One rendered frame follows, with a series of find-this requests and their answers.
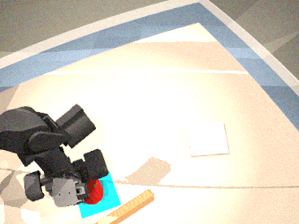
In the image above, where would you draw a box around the red cup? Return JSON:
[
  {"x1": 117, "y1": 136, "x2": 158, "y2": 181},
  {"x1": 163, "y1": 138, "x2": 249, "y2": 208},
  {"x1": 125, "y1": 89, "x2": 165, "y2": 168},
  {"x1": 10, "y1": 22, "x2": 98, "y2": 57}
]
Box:
[{"x1": 85, "y1": 178, "x2": 104, "y2": 205}]

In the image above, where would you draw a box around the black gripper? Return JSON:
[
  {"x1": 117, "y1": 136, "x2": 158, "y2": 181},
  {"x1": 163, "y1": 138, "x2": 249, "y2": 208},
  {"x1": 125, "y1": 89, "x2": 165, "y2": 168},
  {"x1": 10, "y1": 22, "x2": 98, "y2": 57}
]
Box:
[{"x1": 24, "y1": 149, "x2": 109, "y2": 202}]

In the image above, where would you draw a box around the orange flat bar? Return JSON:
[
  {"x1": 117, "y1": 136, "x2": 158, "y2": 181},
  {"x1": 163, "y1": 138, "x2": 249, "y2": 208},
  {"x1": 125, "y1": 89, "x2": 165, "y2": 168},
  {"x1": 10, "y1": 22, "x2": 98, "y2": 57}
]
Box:
[{"x1": 94, "y1": 189, "x2": 154, "y2": 224}]

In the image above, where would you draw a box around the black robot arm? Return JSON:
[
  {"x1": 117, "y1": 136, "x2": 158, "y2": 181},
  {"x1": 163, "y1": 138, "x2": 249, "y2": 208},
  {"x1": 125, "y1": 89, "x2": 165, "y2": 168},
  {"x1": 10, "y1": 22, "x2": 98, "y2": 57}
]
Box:
[{"x1": 0, "y1": 103, "x2": 96, "y2": 207}]

